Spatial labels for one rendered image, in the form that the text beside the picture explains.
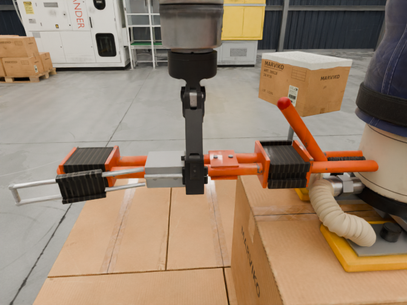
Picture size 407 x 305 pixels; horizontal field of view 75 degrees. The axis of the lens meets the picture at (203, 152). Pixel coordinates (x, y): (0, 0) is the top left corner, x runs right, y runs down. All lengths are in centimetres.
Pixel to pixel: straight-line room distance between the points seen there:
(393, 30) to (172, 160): 42
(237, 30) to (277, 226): 733
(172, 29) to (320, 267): 44
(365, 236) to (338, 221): 5
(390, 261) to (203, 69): 43
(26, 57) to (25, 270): 555
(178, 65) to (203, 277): 75
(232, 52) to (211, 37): 746
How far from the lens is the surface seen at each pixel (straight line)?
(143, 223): 118
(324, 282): 51
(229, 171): 47
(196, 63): 39
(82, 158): 51
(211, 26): 39
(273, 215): 60
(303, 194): 64
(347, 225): 50
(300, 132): 49
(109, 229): 119
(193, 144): 37
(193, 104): 37
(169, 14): 39
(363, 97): 55
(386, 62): 53
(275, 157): 50
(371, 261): 54
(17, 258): 208
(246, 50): 792
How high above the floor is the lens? 132
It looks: 28 degrees down
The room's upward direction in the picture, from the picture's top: straight up
